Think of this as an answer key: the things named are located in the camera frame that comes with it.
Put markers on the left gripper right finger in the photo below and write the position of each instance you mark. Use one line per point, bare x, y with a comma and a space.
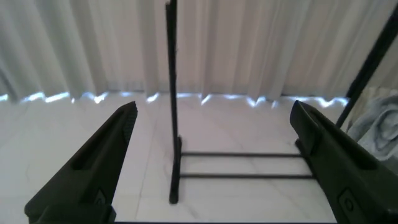
348, 174

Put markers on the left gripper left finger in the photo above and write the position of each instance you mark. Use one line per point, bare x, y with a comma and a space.
93, 174

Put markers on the pale grey shorts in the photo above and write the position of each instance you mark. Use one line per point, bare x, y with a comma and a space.
379, 130

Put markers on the black clothes rack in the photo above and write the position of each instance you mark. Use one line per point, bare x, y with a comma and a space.
172, 93

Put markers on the white curtain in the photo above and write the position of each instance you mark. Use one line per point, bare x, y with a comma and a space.
93, 46

